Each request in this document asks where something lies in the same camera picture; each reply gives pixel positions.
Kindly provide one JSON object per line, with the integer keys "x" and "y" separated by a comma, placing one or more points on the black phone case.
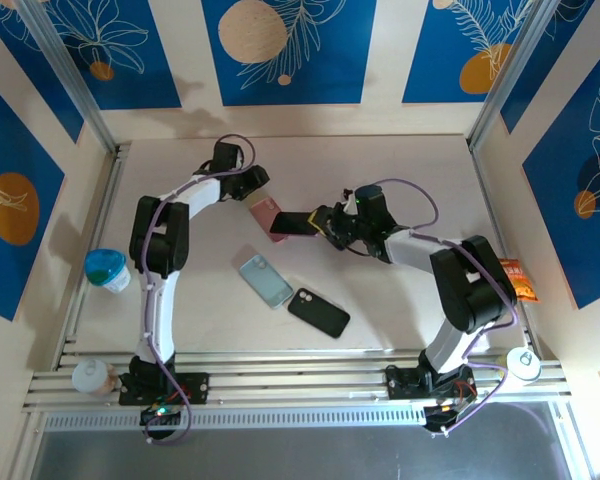
{"x": 320, "y": 312}

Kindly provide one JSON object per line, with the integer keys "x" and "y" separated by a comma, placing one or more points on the pink phone case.
{"x": 262, "y": 207}

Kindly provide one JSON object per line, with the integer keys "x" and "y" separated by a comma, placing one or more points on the blue lid yogurt cup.
{"x": 105, "y": 267}

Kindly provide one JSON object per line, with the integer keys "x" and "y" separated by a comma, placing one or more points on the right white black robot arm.
{"x": 447, "y": 350}

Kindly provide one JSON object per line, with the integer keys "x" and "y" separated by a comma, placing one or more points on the aluminium front frame rail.
{"x": 300, "y": 375}

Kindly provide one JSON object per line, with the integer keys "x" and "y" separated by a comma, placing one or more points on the blue floral wall poster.
{"x": 460, "y": 50}
{"x": 15, "y": 200}
{"x": 580, "y": 200}
{"x": 130, "y": 60}

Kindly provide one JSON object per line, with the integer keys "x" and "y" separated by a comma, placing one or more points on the aluminium frame post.
{"x": 510, "y": 70}
{"x": 65, "y": 70}

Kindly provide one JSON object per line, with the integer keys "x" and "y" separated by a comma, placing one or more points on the aluminium side rail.
{"x": 495, "y": 215}
{"x": 97, "y": 250}

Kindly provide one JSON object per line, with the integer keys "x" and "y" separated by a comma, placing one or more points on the blue poster beige circle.
{"x": 290, "y": 50}

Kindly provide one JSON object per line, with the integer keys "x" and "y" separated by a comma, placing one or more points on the light blue phone case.
{"x": 265, "y": 280}

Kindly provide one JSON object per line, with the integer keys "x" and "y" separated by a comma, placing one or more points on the orange snack bag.
{"x": 520, "y": 280}

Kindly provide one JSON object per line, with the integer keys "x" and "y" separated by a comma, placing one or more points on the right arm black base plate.
{"x": 400, "y": 382}

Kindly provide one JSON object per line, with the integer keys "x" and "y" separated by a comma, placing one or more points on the white lid tin can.
{"x": 92, "y": 377}

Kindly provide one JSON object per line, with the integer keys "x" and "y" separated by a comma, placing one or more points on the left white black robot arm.
{"x": 157, "y": 310}

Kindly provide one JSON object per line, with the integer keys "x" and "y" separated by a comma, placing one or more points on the white pull-tab tin can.
{"x": 524, "y": 365}

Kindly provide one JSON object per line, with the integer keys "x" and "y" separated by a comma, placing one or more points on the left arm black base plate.
{"x": 195, "y": 387}

